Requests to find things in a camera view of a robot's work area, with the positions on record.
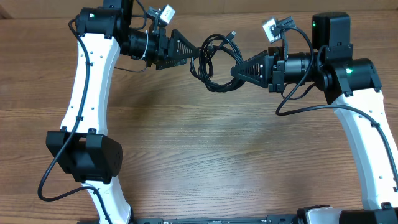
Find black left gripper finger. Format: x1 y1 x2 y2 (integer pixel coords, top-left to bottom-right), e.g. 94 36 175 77
167 29 197 60
155 57 188 70

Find black USB cable bundle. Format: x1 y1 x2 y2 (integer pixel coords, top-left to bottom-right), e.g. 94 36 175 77
188 30 246 93

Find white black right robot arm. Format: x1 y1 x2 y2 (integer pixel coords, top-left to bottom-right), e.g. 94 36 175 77
231 12 397 223

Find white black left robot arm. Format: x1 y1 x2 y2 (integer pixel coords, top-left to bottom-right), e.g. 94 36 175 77
46 1 195 223

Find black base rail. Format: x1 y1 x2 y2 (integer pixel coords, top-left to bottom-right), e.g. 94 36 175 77
132 214 303 224

